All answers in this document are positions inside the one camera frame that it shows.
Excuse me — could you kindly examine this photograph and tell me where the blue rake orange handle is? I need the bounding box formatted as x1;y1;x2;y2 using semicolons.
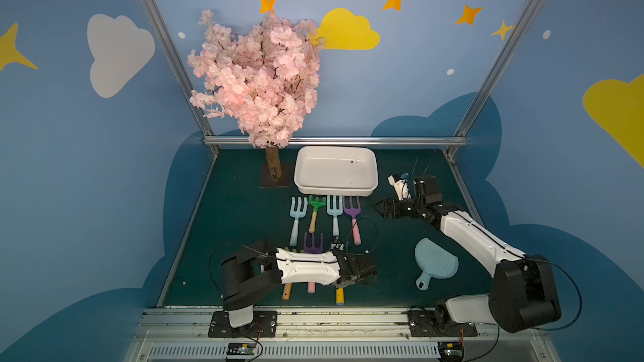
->
335;288;345;306

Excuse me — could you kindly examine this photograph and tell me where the purple rake pink handle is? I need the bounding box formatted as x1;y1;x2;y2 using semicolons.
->
303;230;325;295

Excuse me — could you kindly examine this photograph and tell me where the purple fork pink handle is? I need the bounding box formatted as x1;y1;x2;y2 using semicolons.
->
343;196;362;246

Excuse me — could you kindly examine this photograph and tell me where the light blue hand fork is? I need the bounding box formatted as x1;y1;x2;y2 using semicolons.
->
326;195;344;238
289;197;308;247

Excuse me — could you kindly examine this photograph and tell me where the lime green rake wooden handle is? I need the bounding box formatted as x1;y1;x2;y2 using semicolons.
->
282;247;305;301

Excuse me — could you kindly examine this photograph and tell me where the white plastic storage box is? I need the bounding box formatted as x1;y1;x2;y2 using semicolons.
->
293;146;379;197

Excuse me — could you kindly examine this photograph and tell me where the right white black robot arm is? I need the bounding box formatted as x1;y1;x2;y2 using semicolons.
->
374;173;561;335

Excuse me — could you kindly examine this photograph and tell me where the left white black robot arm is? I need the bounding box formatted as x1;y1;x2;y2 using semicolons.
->
221;240;377;328

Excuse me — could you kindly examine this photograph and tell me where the light blue leaf-shaped plate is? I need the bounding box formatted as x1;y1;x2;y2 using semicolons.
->
414;238;459;291

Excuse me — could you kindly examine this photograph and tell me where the right green circuit board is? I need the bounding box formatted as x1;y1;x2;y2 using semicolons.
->
438;342;464;362

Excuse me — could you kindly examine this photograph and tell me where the green circuit board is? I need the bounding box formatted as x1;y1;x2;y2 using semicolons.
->
438;342;464;362
226;342;257;359

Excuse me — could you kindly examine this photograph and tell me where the left green circuit board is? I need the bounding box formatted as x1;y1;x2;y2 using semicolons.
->
226;342;257;359

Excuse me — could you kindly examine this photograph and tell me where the pink cherry blossom tree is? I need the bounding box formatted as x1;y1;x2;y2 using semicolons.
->
188;10;325;180

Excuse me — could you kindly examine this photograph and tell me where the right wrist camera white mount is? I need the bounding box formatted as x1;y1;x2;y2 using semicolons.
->
387;172;411;201

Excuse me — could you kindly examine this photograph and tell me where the horizontal aluminium frame bar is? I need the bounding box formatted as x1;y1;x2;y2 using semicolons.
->
204;136;467;147

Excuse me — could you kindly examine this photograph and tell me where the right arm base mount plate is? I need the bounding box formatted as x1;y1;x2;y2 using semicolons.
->
407;305;478;338

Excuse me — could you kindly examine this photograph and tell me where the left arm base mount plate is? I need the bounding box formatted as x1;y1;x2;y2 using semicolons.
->
207;308;278;340

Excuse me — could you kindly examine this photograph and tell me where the dark square tree base plate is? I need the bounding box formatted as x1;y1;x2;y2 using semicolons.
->
260;163;293;188

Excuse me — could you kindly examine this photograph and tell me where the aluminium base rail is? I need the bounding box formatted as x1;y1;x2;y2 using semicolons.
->
124;308;559;361

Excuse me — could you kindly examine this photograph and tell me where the right diagonal aluminium frame bar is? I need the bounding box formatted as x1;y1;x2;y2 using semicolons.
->
446;0;547;161

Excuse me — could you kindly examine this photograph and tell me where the diagonal aluminium frame bar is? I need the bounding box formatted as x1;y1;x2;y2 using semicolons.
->
139;0;220;158
446;0;547;161

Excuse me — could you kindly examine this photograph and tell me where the left diagonal aluminium frame bar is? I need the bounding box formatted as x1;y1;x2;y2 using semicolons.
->
139;0;220;158

